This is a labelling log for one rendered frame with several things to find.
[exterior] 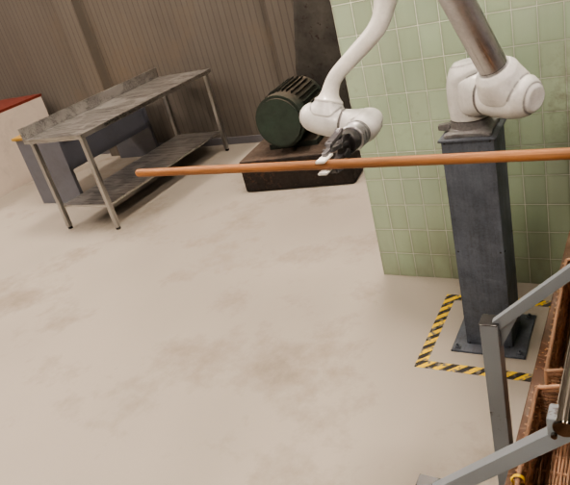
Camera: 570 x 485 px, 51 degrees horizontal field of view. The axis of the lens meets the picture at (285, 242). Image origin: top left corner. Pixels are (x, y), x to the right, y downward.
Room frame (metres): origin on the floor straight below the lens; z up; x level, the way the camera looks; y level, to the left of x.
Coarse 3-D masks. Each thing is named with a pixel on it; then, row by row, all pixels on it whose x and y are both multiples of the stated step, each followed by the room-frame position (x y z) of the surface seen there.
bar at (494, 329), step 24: (552, 288) 1.02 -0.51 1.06; (504, 312) 1.09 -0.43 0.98; (480, 336) 1.10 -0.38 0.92; (504, 336) 1.09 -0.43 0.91; (504, 360) 1.10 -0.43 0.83; (504, 384) 1.09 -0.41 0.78; (504, 408) 1.08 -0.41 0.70; (552, 408) 0.60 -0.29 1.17; (504, 432) 1.09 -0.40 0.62; (552, 432) 0.58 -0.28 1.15; (504, 456) 0.63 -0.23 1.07; (528, 456) 0.61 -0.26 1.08; (432, 480) 0.73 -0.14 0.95; (456, 480) 0.68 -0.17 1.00; (480, 480) 0.65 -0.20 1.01; (504, 480) 1.09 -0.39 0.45
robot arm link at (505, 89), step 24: (456, 0) 1.92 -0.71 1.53; (456, 24) 1.96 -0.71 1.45; (480, 24) 1.94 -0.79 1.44; (480, 48) 1.96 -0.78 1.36; (480, 72) 2.01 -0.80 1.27; (504, 72) 1.96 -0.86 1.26; (528, 72) 1.99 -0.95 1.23; (480, 96) 2.04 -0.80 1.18; (504, 96) 1.96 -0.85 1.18; (528, 96) 1.92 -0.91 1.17
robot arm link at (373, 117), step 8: (344, 112) 2.02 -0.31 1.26; (352, 112) 2.01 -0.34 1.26; (360, 112) 1.99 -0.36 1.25; (368, 112) 1.99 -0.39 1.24; (376, 112) 2.01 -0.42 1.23; (344, 120) 1.99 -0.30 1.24; (352, 120) 1.96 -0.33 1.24; (360, 120) 1.94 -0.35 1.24; (368, 120) 1.95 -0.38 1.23; (376, 120) 1.97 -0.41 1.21; (376, 128) 1.96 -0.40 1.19
